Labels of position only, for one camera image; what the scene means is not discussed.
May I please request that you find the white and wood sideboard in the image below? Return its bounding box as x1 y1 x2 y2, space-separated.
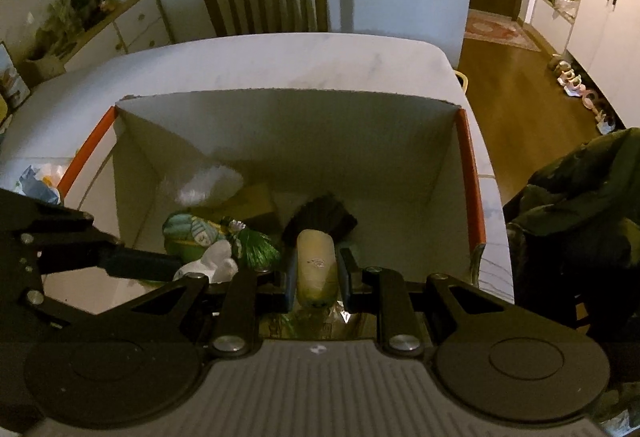
62 0 176 72

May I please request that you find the printed bag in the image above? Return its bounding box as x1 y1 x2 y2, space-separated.
0 42 32 112

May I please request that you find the wooden sideboard with clutter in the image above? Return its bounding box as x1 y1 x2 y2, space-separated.
30 0 151 58

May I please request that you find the white cupboard unit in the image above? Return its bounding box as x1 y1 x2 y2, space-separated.
520 0 640 130

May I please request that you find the beige brush with black bristles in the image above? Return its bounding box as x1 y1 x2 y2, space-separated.
281 192 359 313

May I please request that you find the olive yellow packet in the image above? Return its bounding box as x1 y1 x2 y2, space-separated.
225 184 281 228

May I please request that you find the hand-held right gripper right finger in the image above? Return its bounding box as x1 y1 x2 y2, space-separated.
337 247 506 359

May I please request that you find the green toy bundle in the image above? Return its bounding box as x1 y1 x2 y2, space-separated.
220 215 281 268

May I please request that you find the dark camouflage jacket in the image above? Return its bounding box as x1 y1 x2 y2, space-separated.
502 127 640 433

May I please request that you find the patterned rug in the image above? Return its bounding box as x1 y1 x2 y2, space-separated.
465 9 543 52

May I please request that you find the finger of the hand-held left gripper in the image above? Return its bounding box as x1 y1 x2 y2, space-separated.
20 228 184 283

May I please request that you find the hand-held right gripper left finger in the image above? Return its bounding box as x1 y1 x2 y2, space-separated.
127 252 301 359

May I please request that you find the small brown cardboard box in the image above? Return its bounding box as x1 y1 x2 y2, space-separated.
25 56 67 88

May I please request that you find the snowman plush with green hat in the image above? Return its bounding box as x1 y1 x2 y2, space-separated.
162 212 239 283

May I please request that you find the red cardboard box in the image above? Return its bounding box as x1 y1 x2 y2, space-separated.
60 88 488 318

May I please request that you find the row of shoes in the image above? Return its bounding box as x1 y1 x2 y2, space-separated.
547 54 618 135

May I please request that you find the clear plastic bag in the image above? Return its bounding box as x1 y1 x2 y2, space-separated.
160 164 246 208

